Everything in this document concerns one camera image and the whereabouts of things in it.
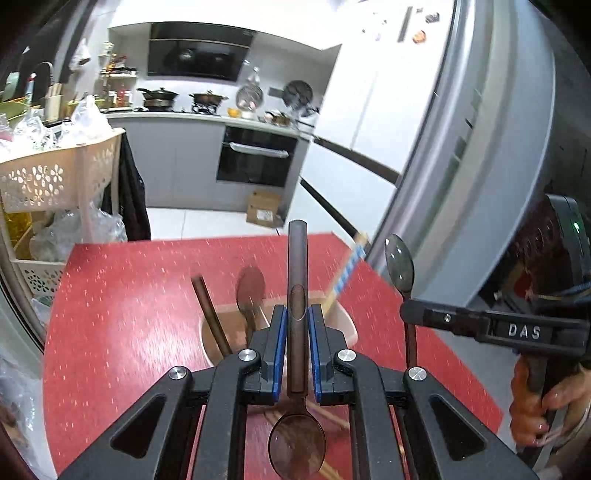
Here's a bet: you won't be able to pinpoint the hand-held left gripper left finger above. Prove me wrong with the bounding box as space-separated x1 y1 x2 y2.
58 305 290 480

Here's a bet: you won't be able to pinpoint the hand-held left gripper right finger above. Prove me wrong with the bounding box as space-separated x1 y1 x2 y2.
308 305 539 480

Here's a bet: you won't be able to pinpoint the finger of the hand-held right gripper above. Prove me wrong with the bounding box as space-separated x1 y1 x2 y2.
399 299 491 343

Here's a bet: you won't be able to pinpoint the beige plastic utensil holder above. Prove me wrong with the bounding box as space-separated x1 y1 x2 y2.
198 291 359 370

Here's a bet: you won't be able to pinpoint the dark transparent spoon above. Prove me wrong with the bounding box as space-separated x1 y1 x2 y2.
235 266 267 334
384 233 420 371
268 220 327 480

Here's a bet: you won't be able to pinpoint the dark brown chopstick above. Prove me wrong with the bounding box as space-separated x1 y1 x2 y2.
191 274 233 358

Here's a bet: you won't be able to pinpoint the blue white patterned chopstick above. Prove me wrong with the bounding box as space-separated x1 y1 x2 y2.
322 231 370 315

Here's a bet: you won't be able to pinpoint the person's right hand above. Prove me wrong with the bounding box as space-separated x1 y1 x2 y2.
510 357 591 448

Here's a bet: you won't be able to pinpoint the cardboard box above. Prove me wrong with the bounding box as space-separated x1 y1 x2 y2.
246 190 284 228

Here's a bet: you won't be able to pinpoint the black built-in oven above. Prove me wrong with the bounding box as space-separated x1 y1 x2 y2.
216 126 300 188

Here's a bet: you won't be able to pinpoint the black hanging jacket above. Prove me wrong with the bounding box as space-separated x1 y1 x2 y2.
100 134 152 241

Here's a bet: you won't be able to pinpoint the grey lower cabinet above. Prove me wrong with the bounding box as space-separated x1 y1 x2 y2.
107 114 227 209

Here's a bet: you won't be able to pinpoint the clear plastic bag in rack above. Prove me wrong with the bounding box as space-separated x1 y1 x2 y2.
30 203 129 264

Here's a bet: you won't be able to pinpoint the white refrigerator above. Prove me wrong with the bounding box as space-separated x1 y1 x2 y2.
299 0 457 241

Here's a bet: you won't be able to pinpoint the round metal steamer rack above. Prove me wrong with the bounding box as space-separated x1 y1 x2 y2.
283 80 315 110

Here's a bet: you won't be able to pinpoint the round hanging strainer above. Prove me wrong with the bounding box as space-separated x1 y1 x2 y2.
235 85 264 112

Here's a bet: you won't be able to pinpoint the black wok with lid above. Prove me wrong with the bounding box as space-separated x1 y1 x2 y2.
189 90 230 114

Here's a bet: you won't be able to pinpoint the yellow cooking oil bottle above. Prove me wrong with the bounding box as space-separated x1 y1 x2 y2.
2 210 36 250

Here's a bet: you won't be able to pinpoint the beige plastic basket rack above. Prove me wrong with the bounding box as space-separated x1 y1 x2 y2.
0 128 127 296

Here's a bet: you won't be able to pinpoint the spice rack with bottles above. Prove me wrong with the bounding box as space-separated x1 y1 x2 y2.
98 41 139 112

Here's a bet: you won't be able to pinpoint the black range hood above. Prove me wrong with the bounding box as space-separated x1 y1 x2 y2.
148 23 257 84

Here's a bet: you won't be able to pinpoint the clear crumpled plastic bags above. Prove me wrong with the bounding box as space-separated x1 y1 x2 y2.
0 113 58 153

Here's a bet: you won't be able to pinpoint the beige knife block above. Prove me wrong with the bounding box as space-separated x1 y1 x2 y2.
45 83 64 121

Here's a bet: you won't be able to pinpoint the yellow green basin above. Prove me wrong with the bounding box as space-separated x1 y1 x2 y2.
0 99 42 128

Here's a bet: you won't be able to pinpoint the white hanging plastic bag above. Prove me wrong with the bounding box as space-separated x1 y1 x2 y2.
69 37 92 72

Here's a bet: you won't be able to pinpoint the black kitchen faucet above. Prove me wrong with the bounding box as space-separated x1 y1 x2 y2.
30 61 54 97

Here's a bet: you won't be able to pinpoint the grey door frame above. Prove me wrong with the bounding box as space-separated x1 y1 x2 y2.
0 0 559 356

